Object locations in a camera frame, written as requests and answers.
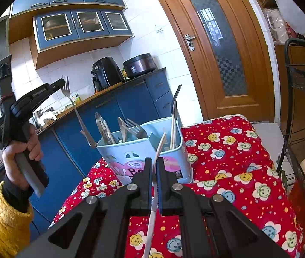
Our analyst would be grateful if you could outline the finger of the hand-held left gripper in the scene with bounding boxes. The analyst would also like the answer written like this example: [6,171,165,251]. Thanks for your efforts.
[46,78,66,94]

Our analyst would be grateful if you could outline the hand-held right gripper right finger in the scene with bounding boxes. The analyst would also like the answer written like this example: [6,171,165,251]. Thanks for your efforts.
[156,157,290,258]

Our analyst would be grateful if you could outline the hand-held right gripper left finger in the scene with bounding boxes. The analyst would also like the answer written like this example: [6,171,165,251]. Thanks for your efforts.
[15,158,153,258]

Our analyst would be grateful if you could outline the light blue plastic utensil box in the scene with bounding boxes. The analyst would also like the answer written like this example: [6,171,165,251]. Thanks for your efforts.
[96,116,194,185]

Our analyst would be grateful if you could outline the steel fork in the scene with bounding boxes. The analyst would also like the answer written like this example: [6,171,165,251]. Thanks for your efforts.
[61,75,97,149]
[123,118,148,140]
[171,84,183,129]

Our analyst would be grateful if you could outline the white chopstick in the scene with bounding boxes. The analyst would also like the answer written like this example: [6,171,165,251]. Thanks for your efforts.
[143,132,167,258]

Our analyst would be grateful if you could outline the person's left forearm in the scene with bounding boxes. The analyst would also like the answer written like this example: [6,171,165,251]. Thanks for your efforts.
[0,179,35,258]

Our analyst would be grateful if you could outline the person's left hand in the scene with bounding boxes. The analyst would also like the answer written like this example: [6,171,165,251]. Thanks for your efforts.
[2,122,44,192]

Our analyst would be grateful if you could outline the steel cups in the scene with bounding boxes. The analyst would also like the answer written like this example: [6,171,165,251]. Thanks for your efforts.
[32,107,55,124]

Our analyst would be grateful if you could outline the white cloth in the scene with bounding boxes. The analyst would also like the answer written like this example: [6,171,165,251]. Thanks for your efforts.
[38,111,58,126]

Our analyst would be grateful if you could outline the black air fryer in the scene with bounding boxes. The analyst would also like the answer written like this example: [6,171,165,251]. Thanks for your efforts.
[90,56,125,92]

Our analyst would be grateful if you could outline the blue kitchen counter cabinet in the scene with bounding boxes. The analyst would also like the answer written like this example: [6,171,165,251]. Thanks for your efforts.
[0,67,175,244]

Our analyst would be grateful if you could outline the red smiley flower tablecloth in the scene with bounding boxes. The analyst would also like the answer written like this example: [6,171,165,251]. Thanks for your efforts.
[48,114,305,258]

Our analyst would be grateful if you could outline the dark rice cooker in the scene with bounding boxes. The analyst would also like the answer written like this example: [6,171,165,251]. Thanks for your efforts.
[122,53,159,79]

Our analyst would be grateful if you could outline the wooden door with glass pane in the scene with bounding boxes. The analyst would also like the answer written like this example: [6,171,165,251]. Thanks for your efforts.
[146,0,277,124]

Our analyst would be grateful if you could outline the black metal rack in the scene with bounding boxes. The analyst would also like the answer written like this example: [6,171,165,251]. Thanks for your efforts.
[275,38,305,249]

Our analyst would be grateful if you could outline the wooden shelf unit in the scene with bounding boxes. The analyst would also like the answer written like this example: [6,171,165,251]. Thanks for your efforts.
[245,0,305,146]

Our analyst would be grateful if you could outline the white plastic bag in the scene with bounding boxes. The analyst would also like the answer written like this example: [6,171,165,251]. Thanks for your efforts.
[265,0,305,44]

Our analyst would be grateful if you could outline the blue wall cabinet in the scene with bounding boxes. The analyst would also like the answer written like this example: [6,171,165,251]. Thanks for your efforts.
[8,0,133,71]

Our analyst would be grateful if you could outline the metal door handle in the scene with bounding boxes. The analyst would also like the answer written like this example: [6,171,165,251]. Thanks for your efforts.
[183,33,196,52]

